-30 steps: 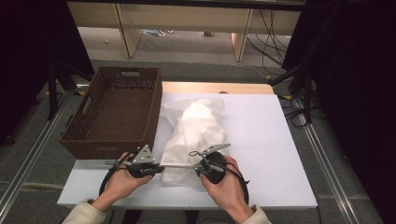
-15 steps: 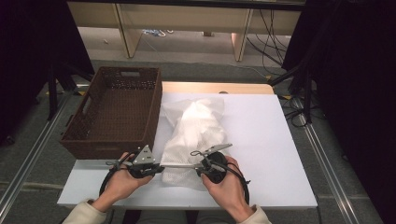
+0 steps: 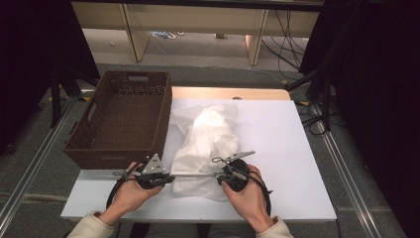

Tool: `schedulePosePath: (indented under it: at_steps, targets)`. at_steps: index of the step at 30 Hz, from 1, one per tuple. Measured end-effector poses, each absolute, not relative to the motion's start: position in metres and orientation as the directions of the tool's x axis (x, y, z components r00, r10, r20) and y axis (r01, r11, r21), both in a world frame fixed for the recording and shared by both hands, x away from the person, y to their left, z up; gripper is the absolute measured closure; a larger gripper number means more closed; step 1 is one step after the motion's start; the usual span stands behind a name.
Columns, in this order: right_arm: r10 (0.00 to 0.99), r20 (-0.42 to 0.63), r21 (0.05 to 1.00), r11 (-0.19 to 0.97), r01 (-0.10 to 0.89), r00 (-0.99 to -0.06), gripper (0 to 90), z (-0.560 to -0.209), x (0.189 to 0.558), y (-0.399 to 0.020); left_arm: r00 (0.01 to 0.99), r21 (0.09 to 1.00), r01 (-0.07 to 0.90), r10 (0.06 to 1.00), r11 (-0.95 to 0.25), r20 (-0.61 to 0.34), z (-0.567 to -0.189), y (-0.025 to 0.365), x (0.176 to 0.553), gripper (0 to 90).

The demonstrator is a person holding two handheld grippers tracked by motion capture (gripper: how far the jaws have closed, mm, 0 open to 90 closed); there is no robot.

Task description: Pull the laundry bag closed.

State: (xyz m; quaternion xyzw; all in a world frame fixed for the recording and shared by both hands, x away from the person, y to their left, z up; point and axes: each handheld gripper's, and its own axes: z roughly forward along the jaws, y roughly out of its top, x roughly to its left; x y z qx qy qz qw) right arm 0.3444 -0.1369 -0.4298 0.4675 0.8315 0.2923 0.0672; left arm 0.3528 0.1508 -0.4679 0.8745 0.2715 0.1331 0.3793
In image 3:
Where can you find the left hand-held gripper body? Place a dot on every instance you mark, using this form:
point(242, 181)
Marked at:
point(152, 172)

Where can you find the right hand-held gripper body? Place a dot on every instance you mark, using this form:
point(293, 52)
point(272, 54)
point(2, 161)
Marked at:
point(239, 175)

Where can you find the brown woven basket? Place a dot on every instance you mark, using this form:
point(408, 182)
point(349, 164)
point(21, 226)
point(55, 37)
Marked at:
point(125, 115)

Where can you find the person's right hand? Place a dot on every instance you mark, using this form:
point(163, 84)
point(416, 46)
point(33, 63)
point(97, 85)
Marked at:
point(251, 205)

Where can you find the light wooden table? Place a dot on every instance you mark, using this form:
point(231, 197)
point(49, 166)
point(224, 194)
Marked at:
point(214, 93)

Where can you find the black tripod stand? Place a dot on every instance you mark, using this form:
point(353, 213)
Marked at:
point(325, 95)

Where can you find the black metal stand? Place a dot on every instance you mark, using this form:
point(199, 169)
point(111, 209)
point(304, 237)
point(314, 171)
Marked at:
point(54, 99)

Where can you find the blue and white floor item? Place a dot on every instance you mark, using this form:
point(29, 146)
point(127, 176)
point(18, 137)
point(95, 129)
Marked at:
point(161, 34)

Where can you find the light wooden background desk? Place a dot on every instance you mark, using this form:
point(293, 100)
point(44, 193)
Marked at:
point(198, 20)

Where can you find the black curtain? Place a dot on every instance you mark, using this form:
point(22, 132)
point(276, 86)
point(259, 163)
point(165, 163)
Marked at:
point(379, 82)
point(33, 49)

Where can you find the metal floor rail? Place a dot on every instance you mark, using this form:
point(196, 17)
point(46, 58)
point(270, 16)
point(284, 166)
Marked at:
point(33, 165)
point(350, 185)

